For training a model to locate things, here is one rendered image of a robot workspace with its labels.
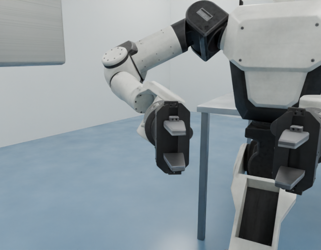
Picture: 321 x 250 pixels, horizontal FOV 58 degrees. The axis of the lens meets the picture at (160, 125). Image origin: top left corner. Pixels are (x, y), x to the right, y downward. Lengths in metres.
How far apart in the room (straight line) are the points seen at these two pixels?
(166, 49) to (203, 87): 4.98
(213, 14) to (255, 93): 0.25
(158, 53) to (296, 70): 0.37
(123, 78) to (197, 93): 5.17
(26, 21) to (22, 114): 4.01
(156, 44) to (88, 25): 3.94
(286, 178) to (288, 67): 0.40
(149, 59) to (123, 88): 0.15
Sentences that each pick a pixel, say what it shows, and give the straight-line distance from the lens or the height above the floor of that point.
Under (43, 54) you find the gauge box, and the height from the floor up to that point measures 1.10.
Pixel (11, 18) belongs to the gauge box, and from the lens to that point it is 0.19.
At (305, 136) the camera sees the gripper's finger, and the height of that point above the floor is 1.00.
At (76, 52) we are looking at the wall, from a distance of 4.59.
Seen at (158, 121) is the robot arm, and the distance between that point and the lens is 0.46.
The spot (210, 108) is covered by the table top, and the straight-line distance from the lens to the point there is 1.59.
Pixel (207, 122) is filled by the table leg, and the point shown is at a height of 0.75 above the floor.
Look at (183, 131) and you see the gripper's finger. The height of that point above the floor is 1.00.
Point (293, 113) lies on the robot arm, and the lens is 0.44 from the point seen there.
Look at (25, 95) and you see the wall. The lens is 4.19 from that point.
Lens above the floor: 1.10
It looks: 13 degrees down
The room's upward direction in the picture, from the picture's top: straight up
